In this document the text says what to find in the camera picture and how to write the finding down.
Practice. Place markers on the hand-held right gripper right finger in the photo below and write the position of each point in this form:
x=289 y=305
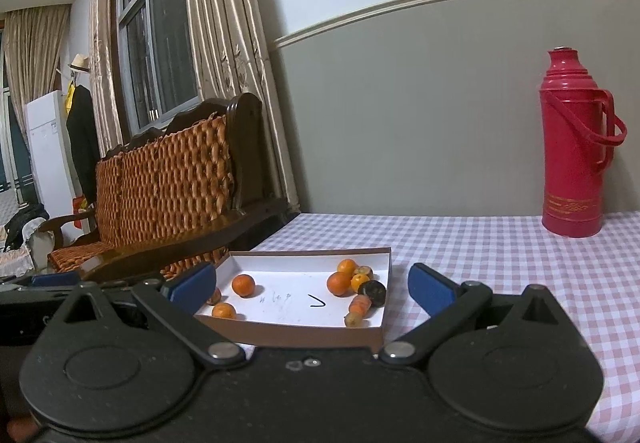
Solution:
x=429 y=285

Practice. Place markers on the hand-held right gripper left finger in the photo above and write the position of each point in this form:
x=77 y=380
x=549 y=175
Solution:
x=192 y=280

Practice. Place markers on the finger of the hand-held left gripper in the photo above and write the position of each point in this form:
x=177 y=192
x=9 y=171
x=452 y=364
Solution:
x=55 y=279

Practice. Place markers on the brownish carrot piece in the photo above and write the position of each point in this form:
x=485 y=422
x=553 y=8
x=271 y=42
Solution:
x=215 y=296

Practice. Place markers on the orange mandarin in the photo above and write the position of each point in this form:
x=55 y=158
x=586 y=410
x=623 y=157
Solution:
x=243 y=285
x=339 y=284
x=224 y=311

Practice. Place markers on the dark brown round fruit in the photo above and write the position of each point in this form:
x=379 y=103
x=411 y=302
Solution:
x=375 y=293

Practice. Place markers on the orange kumquat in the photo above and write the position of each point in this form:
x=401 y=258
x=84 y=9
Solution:
x=346 y=267
x=360 y=282

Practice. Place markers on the brown pastry roll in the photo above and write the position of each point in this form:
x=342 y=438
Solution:
x=360 y=305

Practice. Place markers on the brown cardboard box white inside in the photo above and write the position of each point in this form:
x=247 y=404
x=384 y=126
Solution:
x=290 y=283

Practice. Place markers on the person's left hand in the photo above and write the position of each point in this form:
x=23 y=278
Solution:
x=17 y=430

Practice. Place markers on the white lace chair cover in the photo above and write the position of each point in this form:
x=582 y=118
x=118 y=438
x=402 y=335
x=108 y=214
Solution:
x=15 y=258

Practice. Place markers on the black bag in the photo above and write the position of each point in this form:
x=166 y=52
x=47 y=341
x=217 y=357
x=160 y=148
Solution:
x=25 y=220

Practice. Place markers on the pink white checked tablecloth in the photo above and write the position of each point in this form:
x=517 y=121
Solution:
x=500 y=263

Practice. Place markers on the red bag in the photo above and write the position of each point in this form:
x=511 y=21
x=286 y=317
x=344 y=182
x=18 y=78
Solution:
x=79 y=208

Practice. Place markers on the woven orange bench cushion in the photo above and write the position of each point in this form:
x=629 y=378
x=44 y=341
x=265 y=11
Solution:
x=165 y=173

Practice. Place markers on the white standing air conditioner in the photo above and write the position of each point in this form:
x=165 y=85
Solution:
x=47 y=148

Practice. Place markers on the glass door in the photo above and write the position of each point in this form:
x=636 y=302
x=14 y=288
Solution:
x=10 y=148

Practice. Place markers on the black hanging jacket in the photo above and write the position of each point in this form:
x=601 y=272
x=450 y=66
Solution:
x=82 y=133

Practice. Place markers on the dark wooden bench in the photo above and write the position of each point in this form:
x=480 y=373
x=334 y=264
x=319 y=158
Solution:
x=245 y=133

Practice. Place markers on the yellow hanging garment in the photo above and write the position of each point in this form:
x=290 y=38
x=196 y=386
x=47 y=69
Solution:
x=68 y=98

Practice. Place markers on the red thermos flask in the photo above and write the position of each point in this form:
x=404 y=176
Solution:
x=570 y=163

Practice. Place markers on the beige brimmed hat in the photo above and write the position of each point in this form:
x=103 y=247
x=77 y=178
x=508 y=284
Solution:
x=79 y=63

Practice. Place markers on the beige striped curtain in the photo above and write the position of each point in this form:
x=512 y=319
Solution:
x=225 y=23
x=102 y=48
x=30 y=53

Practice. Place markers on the window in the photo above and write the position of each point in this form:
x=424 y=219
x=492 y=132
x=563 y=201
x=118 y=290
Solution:
x=165 y=48

